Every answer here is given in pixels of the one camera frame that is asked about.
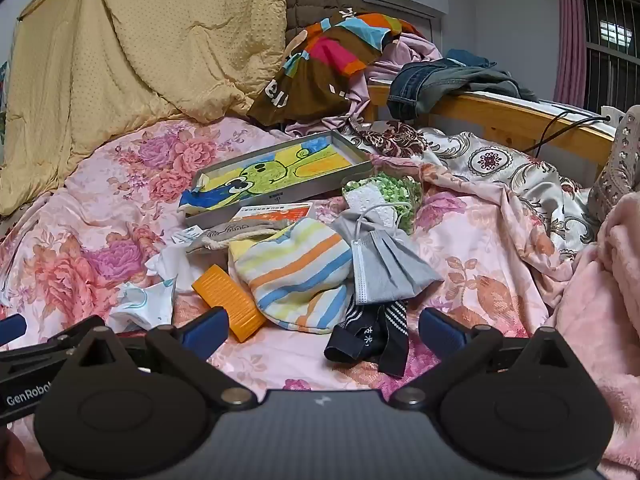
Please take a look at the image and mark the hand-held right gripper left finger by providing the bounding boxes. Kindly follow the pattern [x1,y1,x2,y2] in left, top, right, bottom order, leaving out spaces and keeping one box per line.
[65,306,258,408]

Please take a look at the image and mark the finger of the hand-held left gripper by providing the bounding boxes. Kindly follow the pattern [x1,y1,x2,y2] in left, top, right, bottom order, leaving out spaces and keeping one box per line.
[0,316,103,376]
[0,313,28,347]

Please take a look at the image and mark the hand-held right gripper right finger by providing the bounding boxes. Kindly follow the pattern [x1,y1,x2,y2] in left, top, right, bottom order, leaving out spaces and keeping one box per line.
[390,307,583,408]

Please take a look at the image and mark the orange plastic block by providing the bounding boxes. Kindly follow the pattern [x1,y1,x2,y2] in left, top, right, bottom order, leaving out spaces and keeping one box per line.
[192,265,269,344]

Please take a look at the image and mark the white printed cloth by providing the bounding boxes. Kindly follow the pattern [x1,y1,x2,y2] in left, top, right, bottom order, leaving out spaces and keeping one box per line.
[107,245,202,334]

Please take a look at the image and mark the navy striped sock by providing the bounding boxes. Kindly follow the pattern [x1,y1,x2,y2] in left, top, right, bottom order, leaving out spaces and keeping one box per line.
[324,295,412,379]

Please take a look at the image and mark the grey face mask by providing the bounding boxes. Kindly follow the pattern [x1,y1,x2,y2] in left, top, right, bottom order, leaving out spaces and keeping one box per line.
[332,205,444,307]

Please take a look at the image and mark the grey drawstring pouch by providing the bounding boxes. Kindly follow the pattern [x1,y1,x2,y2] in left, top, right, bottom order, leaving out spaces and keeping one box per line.
[187,217,297,254]

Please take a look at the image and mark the pastel striped gauze washcloth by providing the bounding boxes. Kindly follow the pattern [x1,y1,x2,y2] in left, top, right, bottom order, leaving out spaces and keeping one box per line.
[227,217,354,334]

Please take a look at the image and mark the grey shallow box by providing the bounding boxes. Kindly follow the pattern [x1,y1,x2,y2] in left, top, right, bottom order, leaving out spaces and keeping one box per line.
[180,130,374,229]

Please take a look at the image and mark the small white printed packet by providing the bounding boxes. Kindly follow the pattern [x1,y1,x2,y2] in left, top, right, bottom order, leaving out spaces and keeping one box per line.
[172,227,203,247]

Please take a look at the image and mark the glass jar of paper stars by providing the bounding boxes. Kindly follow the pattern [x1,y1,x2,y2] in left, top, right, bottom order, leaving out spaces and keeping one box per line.
[342,172,424,237]

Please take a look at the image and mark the orange white medicine box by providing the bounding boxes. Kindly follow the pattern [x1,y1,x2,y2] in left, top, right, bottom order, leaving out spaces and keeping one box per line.
[235,202,314,227]

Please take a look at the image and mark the pink floral bed sheet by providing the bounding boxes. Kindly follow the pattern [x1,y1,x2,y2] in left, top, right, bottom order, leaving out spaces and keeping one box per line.
[0,117,576,480]

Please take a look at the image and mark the pink fleece blanket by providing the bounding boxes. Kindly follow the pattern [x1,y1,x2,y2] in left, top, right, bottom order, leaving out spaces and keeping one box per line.
[545,200,640,480]

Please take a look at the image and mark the cartoon printed cloth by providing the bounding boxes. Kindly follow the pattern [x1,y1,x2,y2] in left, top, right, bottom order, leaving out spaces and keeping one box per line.
[180,136,357,213]

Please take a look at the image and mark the beige ornate patterned blanket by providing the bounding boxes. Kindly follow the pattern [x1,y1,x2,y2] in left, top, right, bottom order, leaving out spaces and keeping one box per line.
[350,120,602,262]

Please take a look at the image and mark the wooden bed footboard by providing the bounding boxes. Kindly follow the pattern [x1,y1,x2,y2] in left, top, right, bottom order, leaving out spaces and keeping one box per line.
[367,82,617,172]

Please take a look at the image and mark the beige patterned cloth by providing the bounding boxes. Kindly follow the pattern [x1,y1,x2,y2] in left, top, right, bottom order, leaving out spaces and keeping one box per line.
[587,105,640,222]

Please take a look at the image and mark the blue denim jeans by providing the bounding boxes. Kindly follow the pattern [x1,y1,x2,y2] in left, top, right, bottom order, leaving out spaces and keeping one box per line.
[387,50,540,119]

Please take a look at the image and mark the lilac garment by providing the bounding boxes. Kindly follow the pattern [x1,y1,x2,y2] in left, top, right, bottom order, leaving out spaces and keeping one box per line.
[320,32,444,132]

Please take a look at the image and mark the brown multicolour printed cloth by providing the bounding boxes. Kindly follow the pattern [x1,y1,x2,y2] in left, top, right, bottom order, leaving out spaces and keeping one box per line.
[247,10,426,127]

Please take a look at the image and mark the yellow dotted quilt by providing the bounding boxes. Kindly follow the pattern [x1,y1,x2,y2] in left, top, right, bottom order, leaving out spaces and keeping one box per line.
[0,0,290,217]

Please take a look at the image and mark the pink curtain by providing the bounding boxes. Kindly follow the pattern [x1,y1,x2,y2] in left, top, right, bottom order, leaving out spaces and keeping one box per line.
[552,0,589,107]

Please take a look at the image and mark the barred window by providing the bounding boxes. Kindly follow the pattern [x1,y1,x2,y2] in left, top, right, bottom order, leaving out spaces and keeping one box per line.
[580,0,640,117]

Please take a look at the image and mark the black cable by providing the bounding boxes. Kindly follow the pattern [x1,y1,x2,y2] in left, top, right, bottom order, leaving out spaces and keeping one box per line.
[522,110,612,154]

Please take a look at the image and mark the teal wall poster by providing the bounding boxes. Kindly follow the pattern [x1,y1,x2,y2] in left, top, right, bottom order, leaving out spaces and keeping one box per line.
[0,60,11,133]

